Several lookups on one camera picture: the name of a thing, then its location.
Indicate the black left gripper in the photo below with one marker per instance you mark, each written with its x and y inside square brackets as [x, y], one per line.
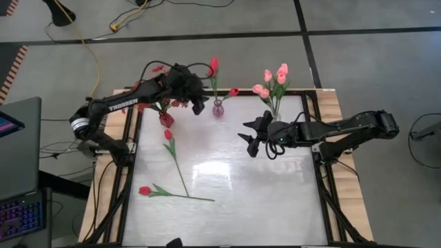
[184, 84]

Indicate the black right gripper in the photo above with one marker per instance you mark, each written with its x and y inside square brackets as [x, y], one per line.
[280, 134]

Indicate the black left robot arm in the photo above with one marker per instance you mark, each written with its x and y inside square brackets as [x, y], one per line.
[120, 103]

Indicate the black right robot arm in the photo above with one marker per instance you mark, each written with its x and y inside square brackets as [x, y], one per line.
[344, 129]

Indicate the purple glass vase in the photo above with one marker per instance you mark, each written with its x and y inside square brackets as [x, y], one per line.
[218, 111]

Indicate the clear cut-glass vase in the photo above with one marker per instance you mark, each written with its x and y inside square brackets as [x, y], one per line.
[275, 118]

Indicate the red ribbed glass vase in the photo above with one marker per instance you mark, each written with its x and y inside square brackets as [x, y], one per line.
[167, 120]

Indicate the red tulip stems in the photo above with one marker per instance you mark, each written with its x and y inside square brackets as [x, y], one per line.
[246, 93]

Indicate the black rounded object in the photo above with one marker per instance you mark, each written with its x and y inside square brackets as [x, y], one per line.
[174, 244]

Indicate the black desk bar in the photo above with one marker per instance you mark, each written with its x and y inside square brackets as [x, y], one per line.
[65, 186]

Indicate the black stand base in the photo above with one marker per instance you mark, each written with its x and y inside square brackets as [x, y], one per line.
[62, 15]

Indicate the gray laptop lid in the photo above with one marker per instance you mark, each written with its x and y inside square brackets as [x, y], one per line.
[20, 155]

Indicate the lit computer screen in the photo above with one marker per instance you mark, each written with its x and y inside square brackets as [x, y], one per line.
[8, 124]

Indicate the hazard-striped black floor mat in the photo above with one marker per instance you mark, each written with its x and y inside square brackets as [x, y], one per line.
[8, 65]
[5, 5]

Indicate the backlit black keyboard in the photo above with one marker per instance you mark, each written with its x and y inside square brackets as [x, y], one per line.
[20, 217]

